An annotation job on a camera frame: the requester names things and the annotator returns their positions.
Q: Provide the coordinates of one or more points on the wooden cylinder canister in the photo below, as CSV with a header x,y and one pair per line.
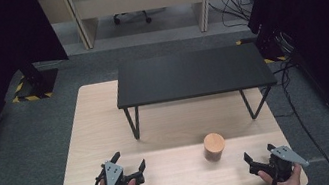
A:
x,y
214,146

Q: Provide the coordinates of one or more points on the black office chair base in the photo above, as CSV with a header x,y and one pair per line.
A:
x,y
142,15

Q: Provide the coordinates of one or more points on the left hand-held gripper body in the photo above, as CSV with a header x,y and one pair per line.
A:
x,y
114,175

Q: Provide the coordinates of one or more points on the black low shelf table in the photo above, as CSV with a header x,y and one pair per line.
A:
x,y
191,74

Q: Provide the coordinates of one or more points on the black stand base striped tape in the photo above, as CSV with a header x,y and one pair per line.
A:
x,y
36,83

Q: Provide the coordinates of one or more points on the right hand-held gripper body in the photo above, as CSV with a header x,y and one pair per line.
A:
x,y
282,162

